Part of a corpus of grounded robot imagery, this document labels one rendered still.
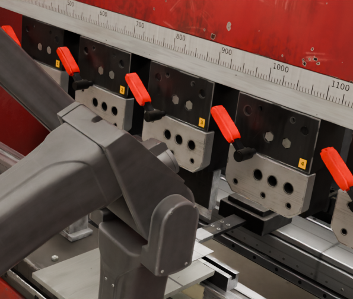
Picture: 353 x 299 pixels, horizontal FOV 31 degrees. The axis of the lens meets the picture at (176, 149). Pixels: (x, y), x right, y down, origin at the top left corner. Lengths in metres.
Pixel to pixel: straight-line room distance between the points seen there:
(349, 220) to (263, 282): 2.16
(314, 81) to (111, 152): 0.49
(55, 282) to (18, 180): 0.61
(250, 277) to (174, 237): 2.55
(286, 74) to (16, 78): 0.38
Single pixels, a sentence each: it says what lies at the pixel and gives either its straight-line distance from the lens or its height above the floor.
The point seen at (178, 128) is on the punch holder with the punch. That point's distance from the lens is 1.10.
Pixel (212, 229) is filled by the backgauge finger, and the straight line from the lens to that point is 1.28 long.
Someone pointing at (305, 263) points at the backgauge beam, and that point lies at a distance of 1.35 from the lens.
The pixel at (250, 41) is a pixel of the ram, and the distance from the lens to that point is 0.98.
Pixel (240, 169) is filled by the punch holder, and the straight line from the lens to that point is 1.02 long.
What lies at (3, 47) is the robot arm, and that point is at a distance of 0.88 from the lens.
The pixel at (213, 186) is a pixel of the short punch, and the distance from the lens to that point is 1.12.
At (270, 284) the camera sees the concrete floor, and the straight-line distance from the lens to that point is 3.07.
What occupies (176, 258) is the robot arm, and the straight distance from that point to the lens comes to 0.55.
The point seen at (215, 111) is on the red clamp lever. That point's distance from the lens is 0.99.
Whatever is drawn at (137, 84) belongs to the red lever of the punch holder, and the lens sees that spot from 1.11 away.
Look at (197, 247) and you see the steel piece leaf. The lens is 1.22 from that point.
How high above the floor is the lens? 1.60
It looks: 21 degrees down
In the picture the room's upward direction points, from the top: 7 degrees clockwise
